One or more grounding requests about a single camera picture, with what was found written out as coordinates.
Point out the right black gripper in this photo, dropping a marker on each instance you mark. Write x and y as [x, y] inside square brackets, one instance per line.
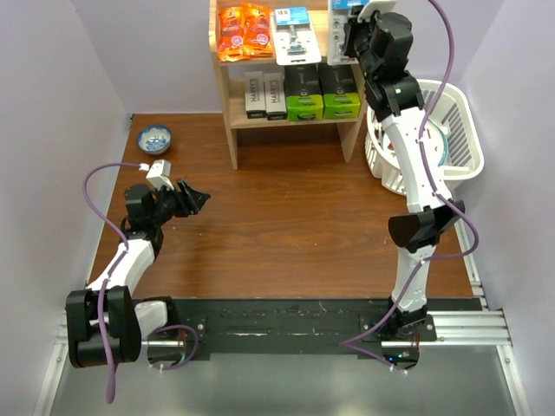
[353, 28]

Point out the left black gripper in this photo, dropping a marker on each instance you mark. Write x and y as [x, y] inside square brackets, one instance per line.
[196, 198]

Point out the blue razor blister pack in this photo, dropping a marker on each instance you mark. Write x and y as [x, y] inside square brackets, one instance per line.
[339, 12]
[294, 38]

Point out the black green razor box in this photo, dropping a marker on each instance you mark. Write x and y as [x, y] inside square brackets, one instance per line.
[303, 93]
[340, 94]

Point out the orange razor bag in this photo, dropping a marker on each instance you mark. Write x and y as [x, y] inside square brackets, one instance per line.
[231, 34]
[257, 38]

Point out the white Harry's razor box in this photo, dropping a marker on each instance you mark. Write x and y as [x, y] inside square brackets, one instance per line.
[275, 104]

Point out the silver Harry's razor box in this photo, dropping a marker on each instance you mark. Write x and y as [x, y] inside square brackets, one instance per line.
[255, 106]

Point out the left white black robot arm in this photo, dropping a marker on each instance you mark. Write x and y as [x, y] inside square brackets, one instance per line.
[117, 286]

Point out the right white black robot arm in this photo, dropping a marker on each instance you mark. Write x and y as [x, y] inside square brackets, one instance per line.
[380, 43]

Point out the wooden two-tier shelf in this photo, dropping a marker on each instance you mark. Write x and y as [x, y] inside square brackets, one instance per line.
[232, 90]

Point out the blue white ceramic bowl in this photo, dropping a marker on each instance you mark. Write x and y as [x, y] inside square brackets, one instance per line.
[154, 140]

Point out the white plastic laundry basket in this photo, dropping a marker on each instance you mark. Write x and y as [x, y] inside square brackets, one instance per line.
[465, 157]

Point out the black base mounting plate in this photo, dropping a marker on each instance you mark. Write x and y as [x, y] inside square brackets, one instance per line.
[292, 326]

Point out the white watermelon pattern plate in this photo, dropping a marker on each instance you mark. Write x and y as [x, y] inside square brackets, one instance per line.
[435, 139]

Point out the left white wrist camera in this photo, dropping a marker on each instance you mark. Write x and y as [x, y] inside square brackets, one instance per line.
[158, 174]

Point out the aluminium rail frame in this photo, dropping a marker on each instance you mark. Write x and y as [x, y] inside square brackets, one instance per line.
[468, 370]

